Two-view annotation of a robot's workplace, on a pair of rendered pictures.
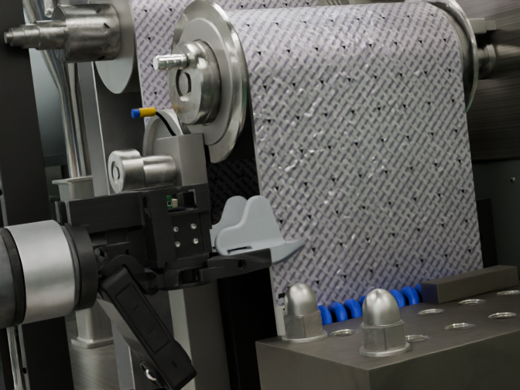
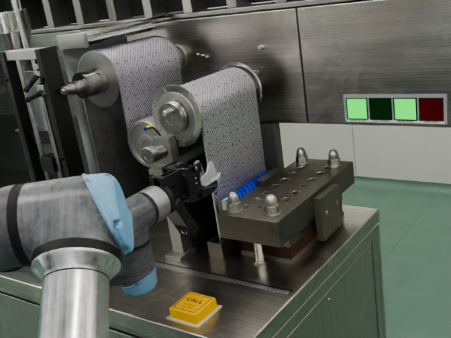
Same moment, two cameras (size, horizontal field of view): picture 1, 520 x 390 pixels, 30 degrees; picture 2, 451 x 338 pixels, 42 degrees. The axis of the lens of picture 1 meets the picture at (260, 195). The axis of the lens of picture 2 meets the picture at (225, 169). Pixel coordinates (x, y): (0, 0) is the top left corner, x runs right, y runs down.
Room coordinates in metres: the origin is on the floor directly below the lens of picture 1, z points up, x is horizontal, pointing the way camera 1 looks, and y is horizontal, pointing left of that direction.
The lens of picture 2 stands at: (-0.36, 0.49, 1.54)
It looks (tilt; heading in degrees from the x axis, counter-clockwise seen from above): 18 degrees down; 336
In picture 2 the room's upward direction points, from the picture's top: 9 degrees counter-clockwise
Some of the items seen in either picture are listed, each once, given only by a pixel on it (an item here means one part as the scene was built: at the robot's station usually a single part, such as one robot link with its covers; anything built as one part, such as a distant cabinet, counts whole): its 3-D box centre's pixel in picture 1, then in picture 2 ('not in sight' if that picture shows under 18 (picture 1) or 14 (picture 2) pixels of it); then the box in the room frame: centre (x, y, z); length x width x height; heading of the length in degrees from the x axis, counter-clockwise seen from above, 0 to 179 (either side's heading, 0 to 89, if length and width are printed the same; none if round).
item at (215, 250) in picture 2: not in sight; (247, 226); (0.89, -0.11, 0.92); 0.28 x 0.04 x 0.04; 118
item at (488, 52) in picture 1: (456, 60); not in sight; (1.03, -0.22, 1.25); 0.07 x 0.04 x 0.04; 118
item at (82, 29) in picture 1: (85, 32); (89, 83); (1.10, 0.17, 1.33); 0.06 x 0.06 x 0.06; 28
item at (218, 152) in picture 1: (206, 82); (176, 115); (0.89, 0.04, 1.25); 0.15 x 0.01 x 0.15; 28
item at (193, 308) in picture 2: not in sight; (193, 307); (0.64, 0.16, 0.91); 0.07 x 0.07 x 0.02; 28
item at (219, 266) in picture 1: (218, 265); (202, 189); (0.79, 0.04, 1.09); 0.09 x 0.05 x 0.02; 117
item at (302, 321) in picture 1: (301, 309); (233, 201); (0.77, -0.02, 1.05); 0.04 x 0.04 x 0.04
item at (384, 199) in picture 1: (375, 210); (236, 155); (0.89, -0.10, 1.11); 0.23 x 0.01 x 0.18; 118
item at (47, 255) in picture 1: (39, 270); (151, 204); (0.75, 0.18, 1.11); 0.08 x 0.05 x 0.08; 28
